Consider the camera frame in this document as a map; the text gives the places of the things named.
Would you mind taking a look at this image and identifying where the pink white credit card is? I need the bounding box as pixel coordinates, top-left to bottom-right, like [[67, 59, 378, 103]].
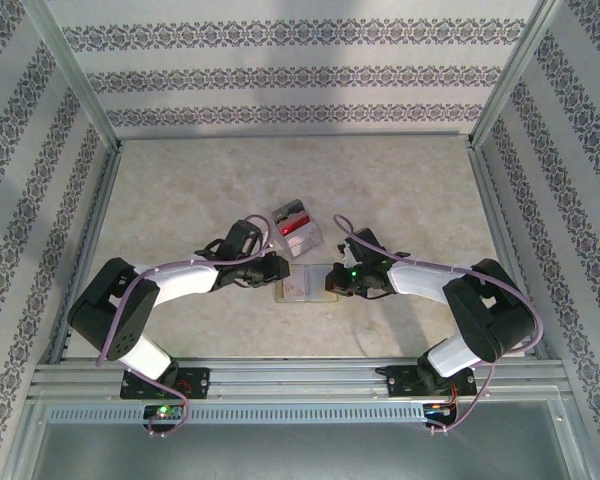
[[279, 278, 307, 302]]

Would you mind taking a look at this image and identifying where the green card holder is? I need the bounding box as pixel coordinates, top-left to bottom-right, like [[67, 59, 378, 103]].
[[273, 263, 340, 305]]

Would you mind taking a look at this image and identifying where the red card stack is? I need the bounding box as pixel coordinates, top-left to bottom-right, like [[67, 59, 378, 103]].
[[278, 214, 311, 236]]

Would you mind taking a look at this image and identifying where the clear plastic card box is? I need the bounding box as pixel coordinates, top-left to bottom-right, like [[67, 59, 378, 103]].
[[269, 198, 325, 259]]

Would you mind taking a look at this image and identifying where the black card stack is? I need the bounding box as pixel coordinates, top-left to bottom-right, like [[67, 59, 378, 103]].
[[272, 200, 304, 223]]

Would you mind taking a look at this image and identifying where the right controller board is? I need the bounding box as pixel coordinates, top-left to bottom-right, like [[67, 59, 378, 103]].
[[422, 402, 456, 419]]

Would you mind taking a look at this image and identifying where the controller board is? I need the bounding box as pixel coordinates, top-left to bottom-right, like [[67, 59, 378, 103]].
[[422, 402, 456, 419], [143, 404, 184, 420]]

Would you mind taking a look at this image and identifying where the left controller board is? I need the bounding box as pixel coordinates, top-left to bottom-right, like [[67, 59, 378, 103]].
[[143, 404, 184, 420]]

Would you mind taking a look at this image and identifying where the grey metal panel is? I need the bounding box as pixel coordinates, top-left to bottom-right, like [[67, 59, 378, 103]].
[[9, 399, 589, 480]]

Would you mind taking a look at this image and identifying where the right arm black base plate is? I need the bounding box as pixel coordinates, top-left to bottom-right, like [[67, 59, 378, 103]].
[[386, 363, 477, 400]]

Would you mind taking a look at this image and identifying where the aluminium mounting rail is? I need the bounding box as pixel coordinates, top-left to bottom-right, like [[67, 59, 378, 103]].
[[27, 356, 570, 402]]

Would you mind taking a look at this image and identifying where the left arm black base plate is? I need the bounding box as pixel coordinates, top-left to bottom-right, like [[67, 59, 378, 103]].
[[119, 367, 211, 401]]

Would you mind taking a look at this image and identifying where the right aluminium side rail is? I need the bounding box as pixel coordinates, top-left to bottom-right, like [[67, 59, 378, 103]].
[[465, 138, 550, 362]]

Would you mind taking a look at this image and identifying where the aluminium side rail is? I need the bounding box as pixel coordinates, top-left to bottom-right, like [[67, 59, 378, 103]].
[[48, 139, 125, 365], [465, 138, 550, 362]]

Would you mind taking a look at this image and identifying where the slotted grey cable duct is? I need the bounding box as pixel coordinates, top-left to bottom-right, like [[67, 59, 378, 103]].
[[47, 403, 427, 424]]

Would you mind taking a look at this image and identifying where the left aluminium side rail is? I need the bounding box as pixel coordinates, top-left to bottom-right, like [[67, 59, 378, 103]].
[[48, 139, 125, 365]]

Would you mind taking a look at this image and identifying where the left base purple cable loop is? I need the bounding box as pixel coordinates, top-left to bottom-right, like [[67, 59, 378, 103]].
[[147, 384, 192, 439]]

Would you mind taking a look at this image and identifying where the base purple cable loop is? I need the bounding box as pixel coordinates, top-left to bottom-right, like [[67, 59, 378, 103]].
[[147, 384, 192, 439], [427, 367, 499, 435]]

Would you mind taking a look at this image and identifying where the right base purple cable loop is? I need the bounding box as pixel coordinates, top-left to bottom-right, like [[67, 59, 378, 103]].
[[427, 367, 499, 435]]

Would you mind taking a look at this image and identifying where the right aluminium frame post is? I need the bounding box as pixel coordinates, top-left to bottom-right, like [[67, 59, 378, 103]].
[[467, 0, 566, 149]]

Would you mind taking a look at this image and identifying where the aluminium frame post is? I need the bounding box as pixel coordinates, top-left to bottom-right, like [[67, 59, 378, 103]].
[[467, 0, 566, 149], [19, 0, 125, 151]]

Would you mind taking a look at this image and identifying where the left aluminium frame post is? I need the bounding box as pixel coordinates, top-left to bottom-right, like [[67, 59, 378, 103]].
[[19, 0, 125, 151]]

